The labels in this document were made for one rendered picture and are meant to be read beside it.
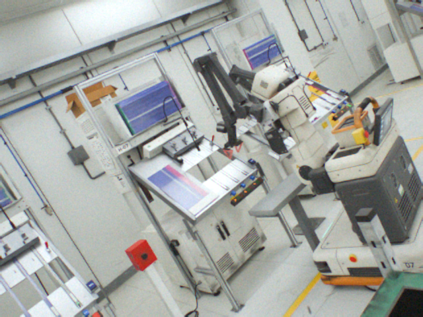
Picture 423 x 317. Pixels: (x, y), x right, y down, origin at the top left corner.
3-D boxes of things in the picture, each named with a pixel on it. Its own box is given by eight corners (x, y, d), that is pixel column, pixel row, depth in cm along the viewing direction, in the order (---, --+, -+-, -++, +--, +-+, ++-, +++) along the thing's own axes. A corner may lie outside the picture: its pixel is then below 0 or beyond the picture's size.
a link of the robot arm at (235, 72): (223, 72, 266) (229, 61, 267) (229, 82, 278) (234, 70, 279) (280, 90, 246) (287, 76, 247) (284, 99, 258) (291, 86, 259)
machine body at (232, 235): (270, 245, 330) (238, 183, 320) (216, 300, 291) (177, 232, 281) (225, 242, 383) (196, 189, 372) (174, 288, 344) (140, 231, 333)
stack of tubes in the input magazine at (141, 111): (182, 107, 316) (167, 78, 311) (134, 135, 287) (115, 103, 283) (175, 111, 326) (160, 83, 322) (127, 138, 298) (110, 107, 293)
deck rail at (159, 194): (195, 224, 258) (195, 218, 254) (193, 226, 257) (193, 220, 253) (129, 172, 292) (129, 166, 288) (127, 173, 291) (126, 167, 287)
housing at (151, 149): (193, 137, 328) (194, 124, 319) (150, 164, 301) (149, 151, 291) (187, 133, 332) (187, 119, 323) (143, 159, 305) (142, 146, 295)
